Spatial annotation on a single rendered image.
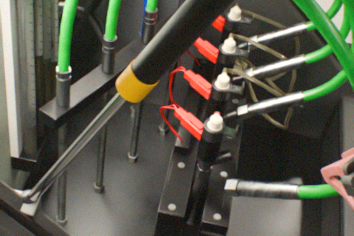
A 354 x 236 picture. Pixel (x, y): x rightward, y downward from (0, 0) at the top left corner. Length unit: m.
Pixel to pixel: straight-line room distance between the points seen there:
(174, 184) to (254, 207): 0.23
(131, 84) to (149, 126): 0.86
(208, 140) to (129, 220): 0.29
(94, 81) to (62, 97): 0.07
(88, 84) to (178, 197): 0.20
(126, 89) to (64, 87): 0.47
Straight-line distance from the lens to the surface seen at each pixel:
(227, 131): 0.85
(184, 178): 0.96
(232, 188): 0.77
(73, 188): 1.13
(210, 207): 0.94
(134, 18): 1.16
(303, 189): 0.72
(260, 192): 0.75
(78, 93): 0.89
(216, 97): 0.91
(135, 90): 0.38
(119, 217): 1.10
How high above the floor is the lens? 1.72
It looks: 44 degrees down
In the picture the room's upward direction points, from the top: 10 degrees clockwise
